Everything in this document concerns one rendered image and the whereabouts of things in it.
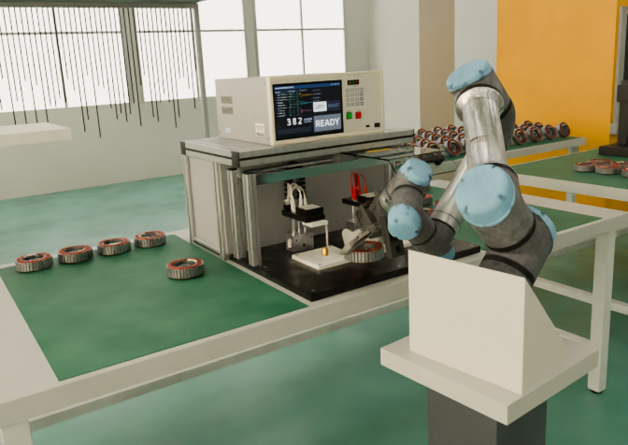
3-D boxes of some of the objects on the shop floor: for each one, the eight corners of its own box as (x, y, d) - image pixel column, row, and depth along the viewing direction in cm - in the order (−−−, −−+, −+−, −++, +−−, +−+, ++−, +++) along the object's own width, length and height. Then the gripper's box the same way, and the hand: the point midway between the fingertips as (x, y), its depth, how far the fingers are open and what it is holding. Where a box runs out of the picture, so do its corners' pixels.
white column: (454, 197, 613) (455, -174, 537) (421, 205, 589) (416, -183, 514) (419, 190, 653) (415, -156, 578) (386, 196, 629) (378, -163, 554)
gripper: (408, 183, 164) (375, 223, 179) (353, 193, 154) (322, 236, 170) (424, 209, 161) (389, 249, 176) (368, 222, 151) (336, 263, 166)
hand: (362, 251), depth 171 cm, fingers closed on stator, 13 cm apart
